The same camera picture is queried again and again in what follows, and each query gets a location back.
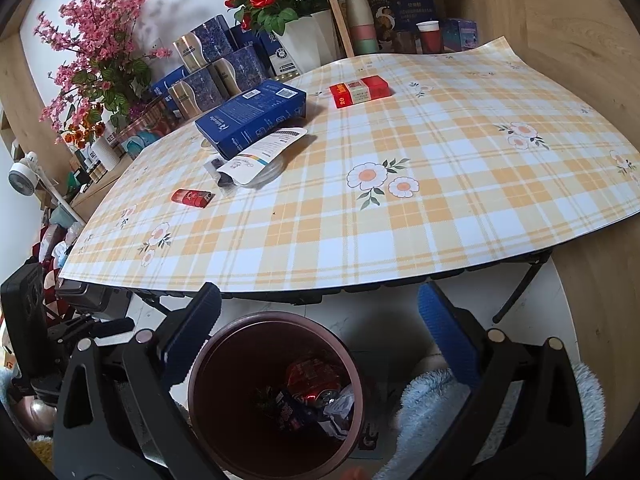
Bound brown round trash bin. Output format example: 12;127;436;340
187;312;364;480

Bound blue white milk case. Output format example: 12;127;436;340
257;35;302;79

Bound red cigarette box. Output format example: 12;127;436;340
329;75;392;110

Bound dark blue printed box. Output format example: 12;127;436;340
395;0;439;32

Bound stack of pastel paper cups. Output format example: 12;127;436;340
345;0;379;57

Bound small blue box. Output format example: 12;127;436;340
227;25;262;52

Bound row of small brown bottles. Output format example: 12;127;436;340
74;156;109;187

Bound striped scalloped basket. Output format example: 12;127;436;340
115;110;187;154

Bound orange artificial flowers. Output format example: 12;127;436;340
60;110;107;149

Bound light blue printed box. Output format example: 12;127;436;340
442;18;481;52

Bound small white fan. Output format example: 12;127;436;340
7;151;44;197

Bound blue tissue carton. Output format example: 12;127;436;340
150;65;194;99

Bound low wooden cabinet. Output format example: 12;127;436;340
70;160;132;222

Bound white paper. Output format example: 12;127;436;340
321;385;357;439

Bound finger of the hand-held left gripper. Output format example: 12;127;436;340
47;316;136;349

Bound red crushed packet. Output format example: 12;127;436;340
285;357;347;404

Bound shiny metal pot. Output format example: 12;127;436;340
10;394;57;437

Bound white faceted flower pot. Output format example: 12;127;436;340
270;9;342;77

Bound pink artificial blossom bouquet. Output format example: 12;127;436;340
32;0;174;132

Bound yellow checked floral tablecloth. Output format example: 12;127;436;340
57;35;640;294

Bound blue moon print box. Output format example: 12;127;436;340
370;0;397;54

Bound red checked cloth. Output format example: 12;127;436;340
30;225;77;272

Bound red cup white lid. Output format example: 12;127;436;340
416;21;445;55

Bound clear plastic pack white card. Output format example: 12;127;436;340
206;126;309;197

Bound narrow white vase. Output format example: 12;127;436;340
90;132;121;171

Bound small red lighter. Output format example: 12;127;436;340
171;188;214;209

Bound blue gold gift box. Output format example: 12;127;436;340
172;15;235;74
167;67;224;114
207;45;269;97

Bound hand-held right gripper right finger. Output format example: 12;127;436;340
417;282;588;480

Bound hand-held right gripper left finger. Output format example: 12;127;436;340
52;282;223;480

